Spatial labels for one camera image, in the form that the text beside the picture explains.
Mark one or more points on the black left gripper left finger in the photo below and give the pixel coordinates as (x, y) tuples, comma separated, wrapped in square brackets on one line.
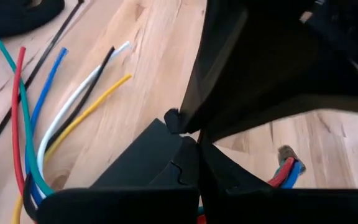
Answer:
[(120, 205)]

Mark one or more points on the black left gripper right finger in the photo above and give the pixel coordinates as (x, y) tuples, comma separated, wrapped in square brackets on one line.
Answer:
[(291, 205)]

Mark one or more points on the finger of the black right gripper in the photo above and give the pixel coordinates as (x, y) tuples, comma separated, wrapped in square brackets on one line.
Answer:
[(275, 62), (197, 77)]

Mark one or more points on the long straight black zip tie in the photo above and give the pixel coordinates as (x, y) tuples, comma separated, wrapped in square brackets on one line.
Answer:
[(42, 60)]

